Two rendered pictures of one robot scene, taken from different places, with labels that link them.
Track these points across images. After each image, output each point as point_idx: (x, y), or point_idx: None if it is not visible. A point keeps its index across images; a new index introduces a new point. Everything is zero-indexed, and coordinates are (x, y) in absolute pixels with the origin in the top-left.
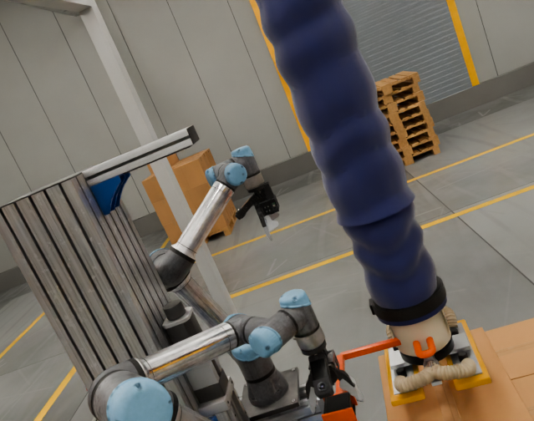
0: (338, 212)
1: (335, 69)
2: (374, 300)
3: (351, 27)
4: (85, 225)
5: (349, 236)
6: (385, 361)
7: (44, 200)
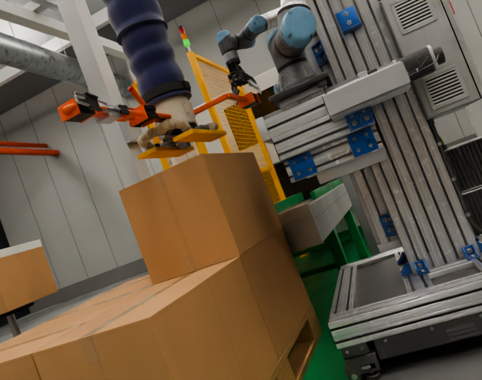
0: (163, 18)
1: None
2: (184, 79)
3: None
4: None
5: (166, 35)
6: (206, 130)
7: None
